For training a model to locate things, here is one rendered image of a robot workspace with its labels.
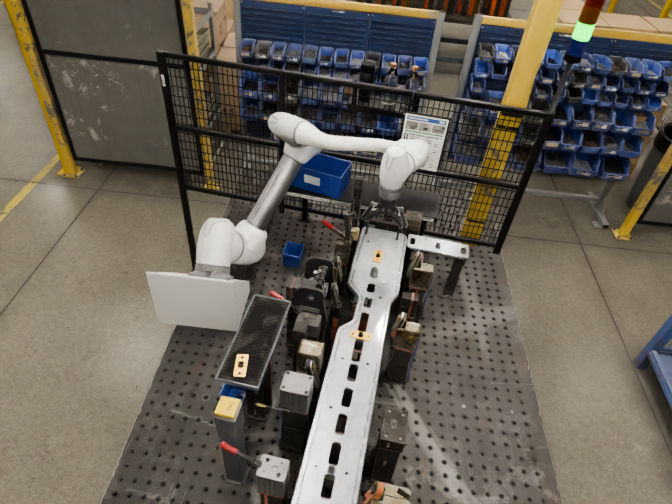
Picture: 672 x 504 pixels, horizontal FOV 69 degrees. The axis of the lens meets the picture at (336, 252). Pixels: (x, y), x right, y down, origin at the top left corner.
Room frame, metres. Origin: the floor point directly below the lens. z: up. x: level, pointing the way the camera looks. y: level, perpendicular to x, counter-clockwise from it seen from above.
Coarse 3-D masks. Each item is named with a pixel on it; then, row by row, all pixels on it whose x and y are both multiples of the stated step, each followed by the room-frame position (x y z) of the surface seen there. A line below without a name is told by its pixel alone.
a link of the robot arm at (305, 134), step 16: (304, 128) 1.88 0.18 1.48; (304, 144) 1.87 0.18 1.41; (320, 144) 1.82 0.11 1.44; (336, 144) 1.81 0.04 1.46; (352, 144) 1.82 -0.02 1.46; (368, 144) 1.82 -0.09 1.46; (384, 144) 1.82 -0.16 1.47; (400, 144) 1.78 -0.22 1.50; (416, 144) 1.78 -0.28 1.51; (416, 160) 1.70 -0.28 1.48
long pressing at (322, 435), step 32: (384, 256) 1.65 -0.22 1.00; (352, 288) 1.43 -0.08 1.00; (384, 288) 1.45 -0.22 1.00; (352, 320) 1.26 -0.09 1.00; (384, 320) 1.28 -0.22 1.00; (352, 352) 1.11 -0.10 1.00; (352, 384) 0.97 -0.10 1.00; (320, 416) 0.84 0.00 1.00; (352, 416) 0.85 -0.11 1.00; (320, 448) 0.73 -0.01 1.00; (352, 448) 0.74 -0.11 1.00; (320, 480) 0.63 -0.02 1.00; (352, 480) 0.64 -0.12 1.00
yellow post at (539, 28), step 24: (552, 0) 2.16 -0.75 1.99; (528, 24) 2.20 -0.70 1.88; (552, 24) 2.15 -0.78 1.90; (528, 48) 2.16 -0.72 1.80; (528, 72) 2.16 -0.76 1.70; (504, 96) 2.22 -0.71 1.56; (528, 96) 2.15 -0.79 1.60; (504, 120) 2.16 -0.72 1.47; (504, 144) 2.15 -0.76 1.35; (480, 216) 2.15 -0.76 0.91
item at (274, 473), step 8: (264, 456) 0.66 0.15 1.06; (272, 456) 0.66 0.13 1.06; (264, 464) 0.63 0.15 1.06; (272, 464) 0.64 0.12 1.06; (280, 464) 0.64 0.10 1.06; (288, 464) 0.64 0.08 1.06; (256, 472) 0.61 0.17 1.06; (264, 472) 0.61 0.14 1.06; (272, 472) 0.61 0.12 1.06; (280, 472) 0.62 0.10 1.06; (288, 472) 0.64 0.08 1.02; (256, 480) 0.60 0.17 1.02; (264, 480) 0.60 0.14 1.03; (272, 480) 0.59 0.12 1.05; (280, 480) 0.59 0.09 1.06; (288, 480) 0.64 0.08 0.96; (264, 488) 0.60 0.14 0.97; (272, 488) 0.59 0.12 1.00; (280, 488) 0.59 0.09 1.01; (264, 496) 0.60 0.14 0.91; (272, 496) 0.59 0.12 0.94; (280, 496) 0.59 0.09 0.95
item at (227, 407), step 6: (222, 396) 0.78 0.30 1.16; (222, 402) 0.76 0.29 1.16; (228, 402) 0.76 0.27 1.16; (234, 402) 0.77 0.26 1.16; (216, 408) 0.74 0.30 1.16; (222, 408) 0.74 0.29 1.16; (228, 408) 0.74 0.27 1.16; (234, 408) 0.75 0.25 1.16; (216, 414) 0.72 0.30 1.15; (222, 414) 0.72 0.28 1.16; (228, 414) 0.72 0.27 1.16; (234, 414) 0.73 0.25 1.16
